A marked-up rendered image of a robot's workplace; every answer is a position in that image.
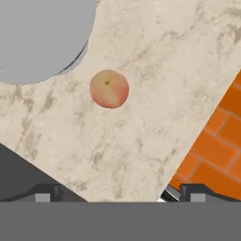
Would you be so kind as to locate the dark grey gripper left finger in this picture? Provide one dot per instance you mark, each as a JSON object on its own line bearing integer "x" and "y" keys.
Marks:
{"x": 57, "y": 193}

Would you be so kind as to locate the pink yellow peach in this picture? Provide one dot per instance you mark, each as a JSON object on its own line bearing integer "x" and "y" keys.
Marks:
{"x": 109, "y": 89}

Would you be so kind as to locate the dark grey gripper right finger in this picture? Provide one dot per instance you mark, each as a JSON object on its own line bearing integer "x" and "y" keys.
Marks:
{"x": 184, "y": 193}

